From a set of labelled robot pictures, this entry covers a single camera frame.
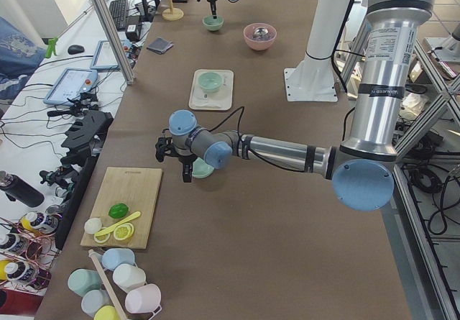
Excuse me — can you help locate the grey folded cloth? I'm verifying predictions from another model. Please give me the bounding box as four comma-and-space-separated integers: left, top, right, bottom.
147, 37, 174, 55

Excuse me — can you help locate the wooden cup rack rod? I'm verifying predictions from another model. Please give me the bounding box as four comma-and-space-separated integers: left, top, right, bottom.
88, 250, 128, 320

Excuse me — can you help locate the cream rabbit serving tray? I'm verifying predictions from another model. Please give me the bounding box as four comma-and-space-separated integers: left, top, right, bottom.
188, 69, 234, 111

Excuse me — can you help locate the blue plastic cup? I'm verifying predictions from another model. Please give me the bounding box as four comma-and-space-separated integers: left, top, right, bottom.
101, 248, 136, 271

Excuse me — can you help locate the green bowl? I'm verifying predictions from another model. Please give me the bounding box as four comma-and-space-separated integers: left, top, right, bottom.
202, 15, 224, 32
192, 157, 214, 179
198, 71, 224, 93

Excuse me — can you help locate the white plastic cup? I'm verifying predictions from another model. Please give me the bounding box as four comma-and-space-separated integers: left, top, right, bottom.
112, 263, 147, 293

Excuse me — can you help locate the pink bowl with ice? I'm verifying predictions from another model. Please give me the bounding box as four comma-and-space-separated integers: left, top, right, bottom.
243, 23, 277, 51

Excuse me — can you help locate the black keyboard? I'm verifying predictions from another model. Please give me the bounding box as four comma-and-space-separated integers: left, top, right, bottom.
109, 0, 129, 31

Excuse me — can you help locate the black computer mouse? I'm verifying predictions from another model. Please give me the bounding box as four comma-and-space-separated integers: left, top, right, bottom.
68, 45, 85, 55

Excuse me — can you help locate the grey plastic cup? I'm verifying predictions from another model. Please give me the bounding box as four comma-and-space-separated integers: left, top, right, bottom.
80, 290, 111, 318

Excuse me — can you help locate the green plastic cup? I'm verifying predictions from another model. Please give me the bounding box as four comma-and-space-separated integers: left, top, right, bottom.
68, 269, 102, 297

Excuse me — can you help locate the white garlic bulb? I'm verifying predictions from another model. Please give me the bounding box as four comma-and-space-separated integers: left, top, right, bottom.
84, 217, 103, 235

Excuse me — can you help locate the green lime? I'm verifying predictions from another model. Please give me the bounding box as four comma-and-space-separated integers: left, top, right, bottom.
109, 203, 129, 219

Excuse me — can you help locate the black water bottle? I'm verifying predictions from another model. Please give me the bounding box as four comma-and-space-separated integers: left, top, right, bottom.
1, 170, 45, 208

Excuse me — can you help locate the yellow plastic cup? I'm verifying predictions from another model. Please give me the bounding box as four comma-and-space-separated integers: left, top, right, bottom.
93, 305, 121, 320

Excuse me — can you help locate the pink plastic cup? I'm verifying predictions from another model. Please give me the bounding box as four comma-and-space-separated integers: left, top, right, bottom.
125, 283, 162, 314

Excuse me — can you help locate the aluminium frame post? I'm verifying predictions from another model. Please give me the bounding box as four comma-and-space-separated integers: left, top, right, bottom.
91, 0, 134, 86

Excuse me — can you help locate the teach pendant tablet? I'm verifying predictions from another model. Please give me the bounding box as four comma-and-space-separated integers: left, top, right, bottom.
90, 40, 119, 72
43, 68, 98, 106

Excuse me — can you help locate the bamboo cutting board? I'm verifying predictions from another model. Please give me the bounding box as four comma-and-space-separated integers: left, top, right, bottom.
80, 167, 163, 250

